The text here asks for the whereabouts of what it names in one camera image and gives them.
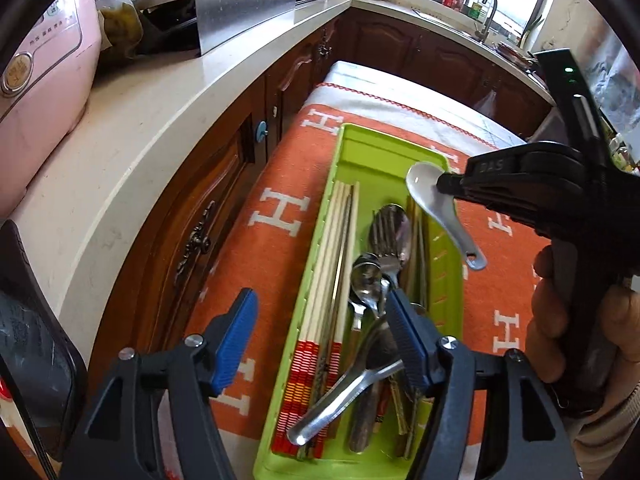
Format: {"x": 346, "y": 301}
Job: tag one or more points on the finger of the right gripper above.
{"x": 451, "y": 184}

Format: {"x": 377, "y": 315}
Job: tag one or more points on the kitchen faucet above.
{"x": 487, "y": 14}

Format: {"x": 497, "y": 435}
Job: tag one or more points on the white ceramic soup spoon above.
{"x": 422, "y": 181}

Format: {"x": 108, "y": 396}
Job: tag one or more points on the person right hand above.
{"x": 560, "y": 329}

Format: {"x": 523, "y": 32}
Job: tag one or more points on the small steel spoon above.
{"x": 365, "y": 289}

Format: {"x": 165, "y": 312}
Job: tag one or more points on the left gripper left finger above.
{"x": 119, "y": 435}

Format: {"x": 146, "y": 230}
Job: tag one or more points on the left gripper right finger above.
{"x": 523, "y": 436}

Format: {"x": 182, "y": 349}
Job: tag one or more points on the large steel soup spoon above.
{"x": 346, "y": 390}

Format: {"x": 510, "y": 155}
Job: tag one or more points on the steel backsplash panel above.
{"x": 220, "y": 20}

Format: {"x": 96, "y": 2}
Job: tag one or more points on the steel fork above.
{"x": 390, "y": 240}

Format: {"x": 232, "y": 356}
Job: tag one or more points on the green plastic utensil tray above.
{"x": 432, "y": 280}

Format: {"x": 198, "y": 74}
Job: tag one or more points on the pink rice cooker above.
{"x": 44, "y": 91}

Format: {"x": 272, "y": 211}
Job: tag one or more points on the orange H-pattern blanket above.
{"x": 359, "y": 125}

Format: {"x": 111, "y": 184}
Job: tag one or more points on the bamboo chopstick red end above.
{"x": 302, "y": 380}
{"x": 339, "y": 307}

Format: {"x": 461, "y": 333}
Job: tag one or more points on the wooden handled steel spoon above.
{"x": 382, "y": 352}

